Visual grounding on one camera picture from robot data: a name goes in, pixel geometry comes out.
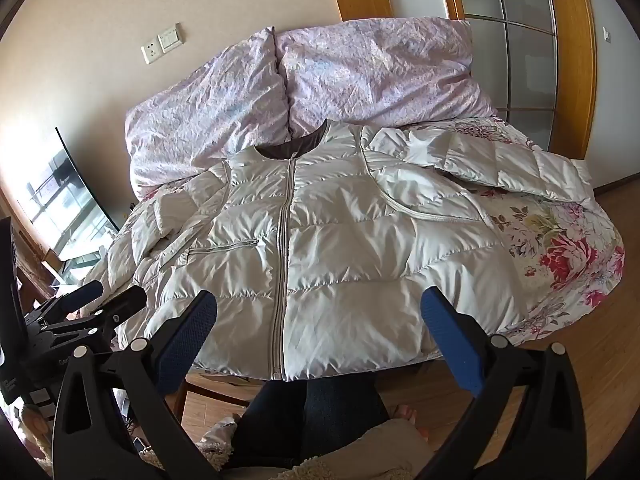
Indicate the person's right leg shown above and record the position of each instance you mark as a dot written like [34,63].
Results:
[345,410]

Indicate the white puffer jacket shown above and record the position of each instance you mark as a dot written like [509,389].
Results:
[340,240]

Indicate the person's left leg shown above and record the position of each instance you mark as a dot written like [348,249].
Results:
[275,425]

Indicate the wooden television cabinet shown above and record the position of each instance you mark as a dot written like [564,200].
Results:
[45,270]

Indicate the person's right foot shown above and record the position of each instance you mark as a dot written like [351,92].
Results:
[407,417]

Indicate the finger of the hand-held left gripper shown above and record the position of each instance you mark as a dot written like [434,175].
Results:
[122,305]
[82,296]

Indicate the frosted glass door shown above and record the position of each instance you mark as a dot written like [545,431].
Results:
[515,35]

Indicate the flat screen television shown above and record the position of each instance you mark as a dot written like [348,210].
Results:
[65,195]

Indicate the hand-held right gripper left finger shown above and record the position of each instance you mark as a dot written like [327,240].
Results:
[192,335]

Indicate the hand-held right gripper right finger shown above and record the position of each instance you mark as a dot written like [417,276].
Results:
[450,340]

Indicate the white light switch panel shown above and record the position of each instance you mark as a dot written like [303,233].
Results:
[170,37]

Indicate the person's leg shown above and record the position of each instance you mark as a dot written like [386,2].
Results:
[345,410]
[275,425]

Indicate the white wall socket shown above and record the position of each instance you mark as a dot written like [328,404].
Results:
[151,52]

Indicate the lilac floral pillow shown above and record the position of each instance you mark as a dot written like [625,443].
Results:
[210,105]
[380,70]

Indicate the small white wall switch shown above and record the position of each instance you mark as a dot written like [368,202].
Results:
[606,34]

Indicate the wooden bed frame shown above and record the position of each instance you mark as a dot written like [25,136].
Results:
[215,390]

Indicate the floral bed sheet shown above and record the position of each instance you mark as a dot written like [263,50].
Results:
[565,250]

